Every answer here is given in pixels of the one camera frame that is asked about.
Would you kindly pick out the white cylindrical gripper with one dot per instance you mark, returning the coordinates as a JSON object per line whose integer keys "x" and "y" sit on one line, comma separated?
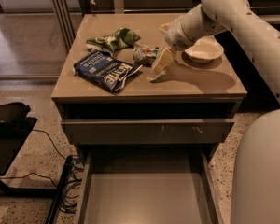
{"x": 174, "y": 34}

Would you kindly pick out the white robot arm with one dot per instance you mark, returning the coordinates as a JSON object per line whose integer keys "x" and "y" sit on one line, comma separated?
{"x": 255, "y": 197}

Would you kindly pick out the grey drawer cabinet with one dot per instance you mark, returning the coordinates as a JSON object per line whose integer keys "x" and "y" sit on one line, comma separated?
{"x": 184, "y": 91}

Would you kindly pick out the grey top drawer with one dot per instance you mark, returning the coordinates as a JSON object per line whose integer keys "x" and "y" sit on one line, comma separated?
{"x": 146, "y": 132}

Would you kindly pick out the open grey middle drawer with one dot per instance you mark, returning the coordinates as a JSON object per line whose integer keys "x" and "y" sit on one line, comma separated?
{"x": 147, "y": 186}

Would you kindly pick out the white bowl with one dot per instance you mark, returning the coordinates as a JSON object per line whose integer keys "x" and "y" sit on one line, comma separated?
{"x": 205, "y": 50}

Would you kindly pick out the green chips bag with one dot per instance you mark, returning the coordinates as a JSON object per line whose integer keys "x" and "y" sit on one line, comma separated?
{"x": 121, "y": 39}

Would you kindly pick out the blue Kettle chips bag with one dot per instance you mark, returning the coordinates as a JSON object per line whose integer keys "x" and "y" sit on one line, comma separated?
{"x": 102, "y": 69}

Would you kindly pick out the black power strip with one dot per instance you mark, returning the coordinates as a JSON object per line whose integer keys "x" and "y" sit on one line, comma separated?
{"x": 59, "y": 191}

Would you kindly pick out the black object on side table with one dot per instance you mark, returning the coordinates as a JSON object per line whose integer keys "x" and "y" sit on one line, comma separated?
{"x": 13, "y": 112}

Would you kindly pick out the black side table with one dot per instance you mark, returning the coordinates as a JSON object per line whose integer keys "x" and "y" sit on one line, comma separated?
{"x": 12, "y": 138}

